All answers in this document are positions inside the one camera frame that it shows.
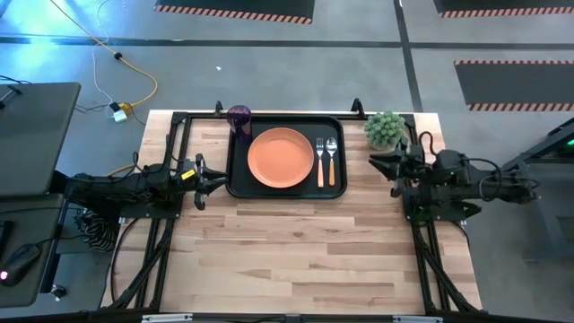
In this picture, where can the black hazard-striped floor mat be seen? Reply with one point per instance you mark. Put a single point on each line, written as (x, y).
(233, 6)
(507, 5)
(515, 83)

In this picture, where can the green potted plant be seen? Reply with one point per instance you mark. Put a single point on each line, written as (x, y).
(384, 130)

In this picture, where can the orange bowl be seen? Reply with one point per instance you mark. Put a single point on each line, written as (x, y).
(280, 157)

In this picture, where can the black plastic tray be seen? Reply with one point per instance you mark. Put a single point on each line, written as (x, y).
(237, 179)

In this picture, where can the purple cup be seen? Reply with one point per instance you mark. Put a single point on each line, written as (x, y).
(239, 119)

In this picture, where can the black computer mouse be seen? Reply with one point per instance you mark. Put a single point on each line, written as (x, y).
(18, 264)

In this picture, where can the grey metal stand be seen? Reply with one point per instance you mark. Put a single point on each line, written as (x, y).
(551, 224)

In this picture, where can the white power adapter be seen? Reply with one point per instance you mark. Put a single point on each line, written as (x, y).
(120, 114)

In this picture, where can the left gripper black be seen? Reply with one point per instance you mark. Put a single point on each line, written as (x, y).
(199, 184)

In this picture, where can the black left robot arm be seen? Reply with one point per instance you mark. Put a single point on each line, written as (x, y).
(112, 186)

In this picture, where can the dark grey desk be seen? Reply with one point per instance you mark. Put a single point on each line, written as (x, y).
(31, 143)

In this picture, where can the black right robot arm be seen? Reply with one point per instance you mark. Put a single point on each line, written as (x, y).
(484, 188)

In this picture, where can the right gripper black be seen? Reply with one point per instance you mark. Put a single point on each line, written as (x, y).
(410, 168)

